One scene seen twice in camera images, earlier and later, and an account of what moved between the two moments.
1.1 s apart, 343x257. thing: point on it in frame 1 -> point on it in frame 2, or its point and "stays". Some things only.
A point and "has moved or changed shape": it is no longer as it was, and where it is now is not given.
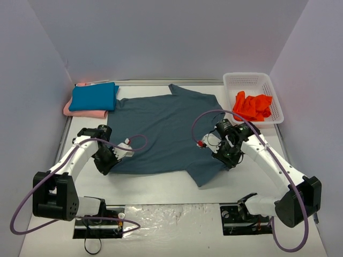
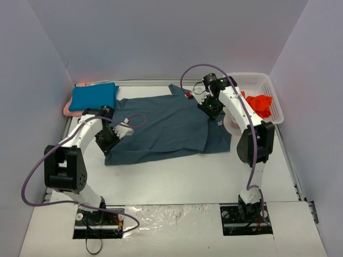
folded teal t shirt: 94,97 stays
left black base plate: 109,225 stays
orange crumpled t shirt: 253,108 stays
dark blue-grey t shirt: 165,131 has moved or changed shape
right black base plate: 233,222 stays
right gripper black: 226,157 -> 211,110
